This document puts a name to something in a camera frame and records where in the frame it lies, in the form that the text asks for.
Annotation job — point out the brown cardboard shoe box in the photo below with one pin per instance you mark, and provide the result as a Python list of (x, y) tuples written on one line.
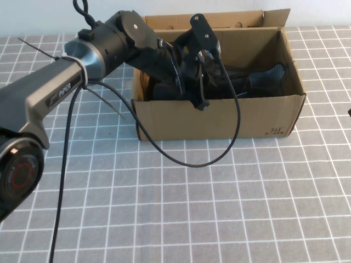
[(219, 120)]

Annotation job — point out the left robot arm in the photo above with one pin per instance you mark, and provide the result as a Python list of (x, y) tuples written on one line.
[(55, 82)]

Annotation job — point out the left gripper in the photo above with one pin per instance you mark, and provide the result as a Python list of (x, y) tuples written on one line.
[(186, 54)]

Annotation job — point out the black knit sneaker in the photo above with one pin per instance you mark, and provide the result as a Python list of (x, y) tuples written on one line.
[(164, 89), (263, 76)]

